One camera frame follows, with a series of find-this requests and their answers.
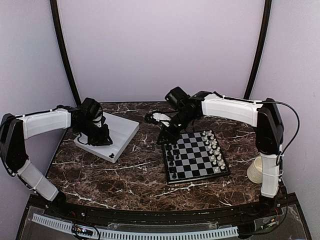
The right black frame post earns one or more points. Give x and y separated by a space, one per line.
259 49

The white plastic tray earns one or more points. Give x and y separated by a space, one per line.
121 131

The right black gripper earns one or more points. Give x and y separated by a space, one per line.
171 136

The cream ribbed mug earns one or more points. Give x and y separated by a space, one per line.
254 172

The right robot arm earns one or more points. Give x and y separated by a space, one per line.
262 115

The black white chess board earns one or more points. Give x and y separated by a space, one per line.
193 163

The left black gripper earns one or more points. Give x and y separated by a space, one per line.
102 140

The white cable duct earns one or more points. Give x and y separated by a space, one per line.
121 231

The black front rail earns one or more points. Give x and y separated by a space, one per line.
233 215

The white chess pieces row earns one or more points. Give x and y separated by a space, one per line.
213 151

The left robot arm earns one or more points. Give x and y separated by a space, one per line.
16 131

